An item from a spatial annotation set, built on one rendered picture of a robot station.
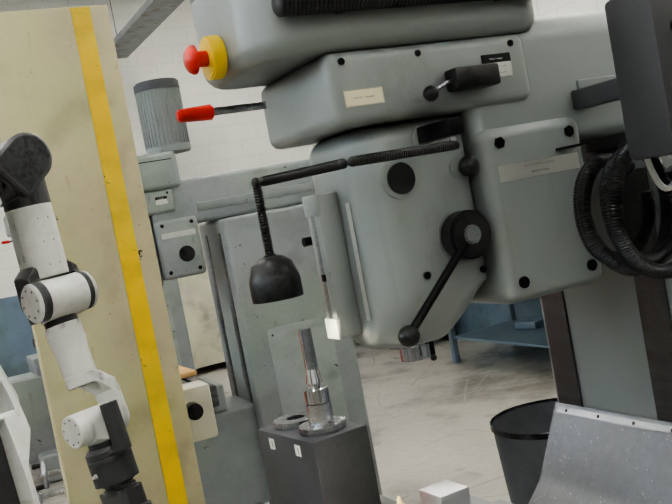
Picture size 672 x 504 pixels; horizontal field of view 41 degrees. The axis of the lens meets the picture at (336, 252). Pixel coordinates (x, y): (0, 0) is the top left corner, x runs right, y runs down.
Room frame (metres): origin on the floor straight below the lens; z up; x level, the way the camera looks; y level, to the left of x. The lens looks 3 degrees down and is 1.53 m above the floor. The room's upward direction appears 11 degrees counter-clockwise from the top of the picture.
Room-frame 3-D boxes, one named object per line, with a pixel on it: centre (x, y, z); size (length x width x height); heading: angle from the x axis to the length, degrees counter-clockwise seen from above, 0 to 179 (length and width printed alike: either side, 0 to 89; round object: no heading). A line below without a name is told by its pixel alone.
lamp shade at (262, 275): (1.23, 0.09, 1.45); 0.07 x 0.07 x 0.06
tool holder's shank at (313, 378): (1.66, 0.08, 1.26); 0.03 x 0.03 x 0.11
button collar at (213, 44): (1.25, 0.12, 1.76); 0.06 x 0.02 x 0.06; 26
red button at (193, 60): (1.24, 0.14, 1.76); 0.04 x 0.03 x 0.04; 26
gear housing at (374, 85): (1.36, -0.13, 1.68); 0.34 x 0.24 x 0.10; 116
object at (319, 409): (1.66, 0.08, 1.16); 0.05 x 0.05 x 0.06
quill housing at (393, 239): (1.35, -0.09, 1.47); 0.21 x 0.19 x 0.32; 26
